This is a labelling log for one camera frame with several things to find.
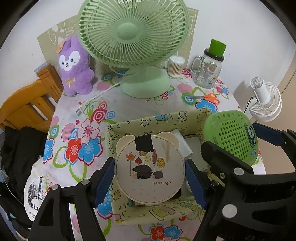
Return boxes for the white fan power cable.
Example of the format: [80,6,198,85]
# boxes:
[75,77,130,117]

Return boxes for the wooden chair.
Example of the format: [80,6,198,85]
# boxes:
[0,64,64,133]

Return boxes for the glass mug jar green lid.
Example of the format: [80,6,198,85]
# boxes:
[191,39,226,89]

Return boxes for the floral tablecloth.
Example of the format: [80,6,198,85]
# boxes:
[38,69,240,240]

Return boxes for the white printed tote bag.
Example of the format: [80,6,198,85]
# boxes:
[23,161,54,221]

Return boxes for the round hedgehog compact mirror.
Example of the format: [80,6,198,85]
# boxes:
[114,132,185,205]

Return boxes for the white 45W charger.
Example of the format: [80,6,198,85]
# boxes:
[171,129,193,159]

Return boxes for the black clothing on chair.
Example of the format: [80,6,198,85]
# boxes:
[1,126,47,228]

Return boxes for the patterned backing board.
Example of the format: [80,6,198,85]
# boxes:
[37,8,199,69]

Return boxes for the green desk fan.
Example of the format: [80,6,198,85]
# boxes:
[77,1,189,99]

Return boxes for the green perforated panda speaker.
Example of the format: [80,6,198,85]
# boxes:
[203,110,258,166]

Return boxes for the white floor fan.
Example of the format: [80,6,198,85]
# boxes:
[249,77,282,122]

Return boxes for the cotton swab container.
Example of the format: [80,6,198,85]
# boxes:
[168,55,185,78]

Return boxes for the purple plush bunny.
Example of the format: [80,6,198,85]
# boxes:
[57,35,94,96]

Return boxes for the orange handled scissors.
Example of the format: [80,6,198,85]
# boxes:
[191,93,220,105]

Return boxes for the patterned cardboard storage box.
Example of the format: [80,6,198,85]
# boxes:
[106,108,211,225]

